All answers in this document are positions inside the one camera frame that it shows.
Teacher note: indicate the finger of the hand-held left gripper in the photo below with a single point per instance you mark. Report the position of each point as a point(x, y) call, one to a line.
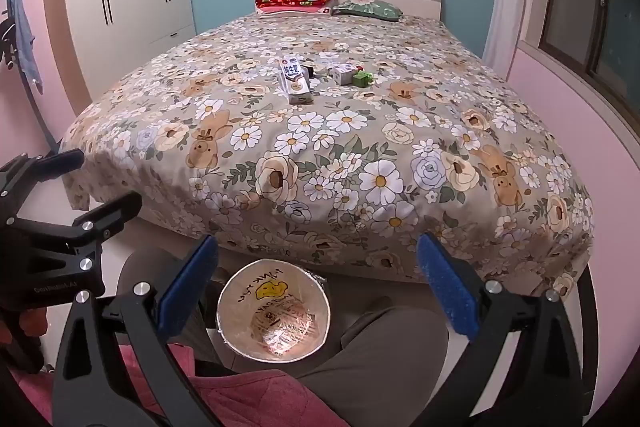
point(47, 163)
point(112, 212)

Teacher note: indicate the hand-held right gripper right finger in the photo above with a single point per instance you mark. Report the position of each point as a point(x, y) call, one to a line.
point(450, 289)

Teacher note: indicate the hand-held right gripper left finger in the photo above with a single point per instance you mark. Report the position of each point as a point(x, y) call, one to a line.
point(187, 287)

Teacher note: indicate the paper bin with plastic liner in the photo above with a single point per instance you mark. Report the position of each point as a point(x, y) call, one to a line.
point(245, 302)

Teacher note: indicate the long white carton box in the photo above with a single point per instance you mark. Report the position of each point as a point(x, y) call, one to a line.
point(296, 84)

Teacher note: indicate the small green block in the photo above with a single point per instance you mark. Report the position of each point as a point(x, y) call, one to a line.
point(362, 79)

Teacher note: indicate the person's right leg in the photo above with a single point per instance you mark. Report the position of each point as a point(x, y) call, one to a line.
point(380, 347)

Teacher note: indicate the crumpled clear plastic wrapper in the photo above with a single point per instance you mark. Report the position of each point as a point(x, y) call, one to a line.
point(287, 329)

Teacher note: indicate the blue hanging garment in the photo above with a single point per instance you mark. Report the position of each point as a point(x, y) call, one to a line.
point(25, 37)

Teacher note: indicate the pink quilted top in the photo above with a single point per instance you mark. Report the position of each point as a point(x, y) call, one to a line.
point(260, 397)

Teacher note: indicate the floral blanket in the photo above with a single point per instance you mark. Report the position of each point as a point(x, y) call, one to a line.
point(350, 147)

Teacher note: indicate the pink pillow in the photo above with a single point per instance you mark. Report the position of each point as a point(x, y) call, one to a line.
point(295, 11)

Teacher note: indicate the green floral pillow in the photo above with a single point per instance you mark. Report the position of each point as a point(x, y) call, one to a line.
point(367, 8)

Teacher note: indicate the dark framed window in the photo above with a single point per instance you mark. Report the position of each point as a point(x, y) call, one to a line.
point(580, 7)

